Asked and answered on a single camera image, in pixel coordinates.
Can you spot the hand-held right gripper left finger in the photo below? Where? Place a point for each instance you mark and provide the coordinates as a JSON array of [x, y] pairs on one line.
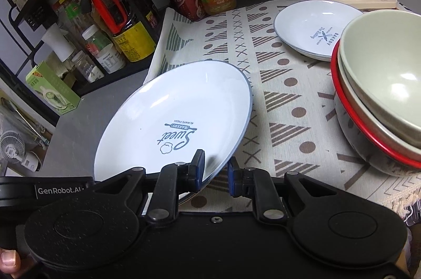
[[197, 167]]

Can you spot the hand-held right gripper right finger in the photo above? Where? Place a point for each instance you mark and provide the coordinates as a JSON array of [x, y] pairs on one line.
[[234, 177]]

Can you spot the large white plate blue rim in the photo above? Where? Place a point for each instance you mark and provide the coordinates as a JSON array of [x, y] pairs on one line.
[[158, 108]]

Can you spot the red and black bowl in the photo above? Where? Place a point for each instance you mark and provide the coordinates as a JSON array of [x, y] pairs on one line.
[[368, 157]]

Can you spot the pale green bowl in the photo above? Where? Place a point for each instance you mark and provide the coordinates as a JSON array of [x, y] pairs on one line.
[[361, 116], [381, 65]]

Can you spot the person's left hand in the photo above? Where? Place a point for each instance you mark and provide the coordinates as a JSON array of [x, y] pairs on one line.
[[9, 261]]

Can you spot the small white desk fan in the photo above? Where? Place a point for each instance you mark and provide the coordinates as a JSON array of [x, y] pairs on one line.
[[19, 150]]

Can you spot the patterned fringed table mat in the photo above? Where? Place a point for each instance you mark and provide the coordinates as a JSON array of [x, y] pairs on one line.
[[296, 108]]

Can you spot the green carton box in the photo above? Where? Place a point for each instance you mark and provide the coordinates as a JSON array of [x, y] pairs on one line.
[[49, 88]]

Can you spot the small clear spice jar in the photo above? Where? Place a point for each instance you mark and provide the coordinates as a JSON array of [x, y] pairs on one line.
[[87, 68]]

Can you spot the white capped pill bottle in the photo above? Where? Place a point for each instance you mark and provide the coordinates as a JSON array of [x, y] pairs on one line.
[[103, 52]]

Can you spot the red drink can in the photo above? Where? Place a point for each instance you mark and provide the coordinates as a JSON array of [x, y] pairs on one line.
[[189, 4]]

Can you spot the small white plate blue rim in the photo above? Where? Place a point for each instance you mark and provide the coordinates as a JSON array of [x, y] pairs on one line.
[[306, 25]]

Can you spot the black capped sauce bottle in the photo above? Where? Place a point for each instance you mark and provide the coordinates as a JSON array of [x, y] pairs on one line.
[[144, 7]]

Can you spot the black metal shelf rack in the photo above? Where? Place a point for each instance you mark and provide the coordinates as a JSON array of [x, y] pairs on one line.
[[23, 12]]

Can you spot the green capped condiment bottle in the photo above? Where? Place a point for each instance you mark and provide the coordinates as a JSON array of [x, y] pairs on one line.
[[75, 11]]

